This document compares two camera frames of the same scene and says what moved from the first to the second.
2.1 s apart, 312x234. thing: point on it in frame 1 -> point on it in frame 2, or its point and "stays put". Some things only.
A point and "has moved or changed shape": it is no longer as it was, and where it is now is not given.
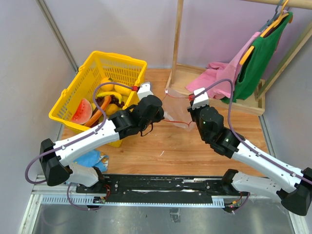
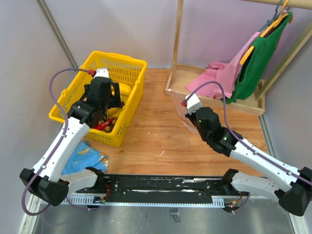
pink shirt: (220, 79) stays put
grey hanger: (273, 19) stays put
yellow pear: (111, 108) stays put
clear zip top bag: (177, 110) has moved or changed shape
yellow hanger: (282, 15) stays put
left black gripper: (159, 116) -> (115, 101)
